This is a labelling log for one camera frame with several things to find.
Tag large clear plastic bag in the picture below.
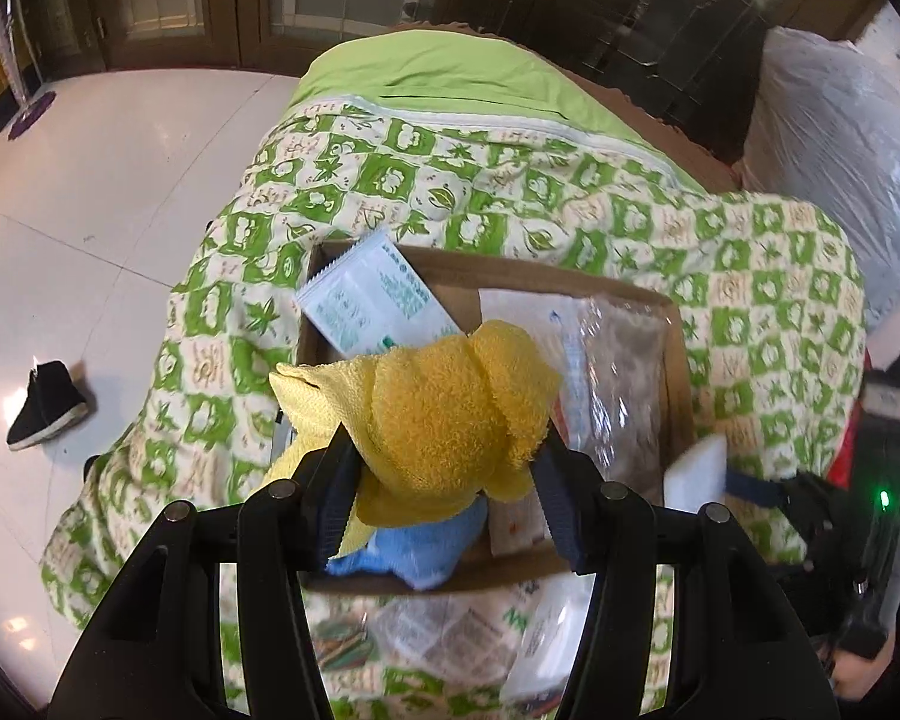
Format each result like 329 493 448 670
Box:
742 26 900 331

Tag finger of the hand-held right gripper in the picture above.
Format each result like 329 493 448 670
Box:
724 469 796 512

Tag clear packet grey contents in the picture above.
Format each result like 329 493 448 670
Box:
375 592 526 691

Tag plain green bed sheet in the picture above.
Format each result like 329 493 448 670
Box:
289 28 710 188

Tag person's right hand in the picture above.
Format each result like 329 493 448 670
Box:
829 649 882 702

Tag small white plastic packet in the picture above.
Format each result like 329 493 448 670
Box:
502 577 597 706

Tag black shoe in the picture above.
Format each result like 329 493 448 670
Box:
7 360 91 452

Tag purple floor object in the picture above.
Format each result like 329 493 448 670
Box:
6 90 57 140

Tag shallow cardboard box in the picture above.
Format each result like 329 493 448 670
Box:
270 240 698 597

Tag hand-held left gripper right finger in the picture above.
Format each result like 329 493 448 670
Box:
529 435 841 720

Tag yellow towel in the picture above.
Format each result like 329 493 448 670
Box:
266 319 563 548

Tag white foam block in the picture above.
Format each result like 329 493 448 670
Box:
664 431 730 515

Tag packet of coloured sticks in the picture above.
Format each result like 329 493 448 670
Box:
311 615 380 672

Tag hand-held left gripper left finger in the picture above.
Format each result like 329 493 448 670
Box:
49 420 368 720

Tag clear packet brown contents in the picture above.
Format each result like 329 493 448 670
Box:
570 296 680 503

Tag blue towel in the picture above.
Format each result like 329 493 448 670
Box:
326 499 492 590

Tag red cloth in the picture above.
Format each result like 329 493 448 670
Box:
825 397 871 488

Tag dark wooden doors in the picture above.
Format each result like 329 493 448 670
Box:
0 0 886 121

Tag green patterned blanket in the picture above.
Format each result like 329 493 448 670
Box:
37 94 867 720

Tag green and white packet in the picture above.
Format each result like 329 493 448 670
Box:
294 229 466 361

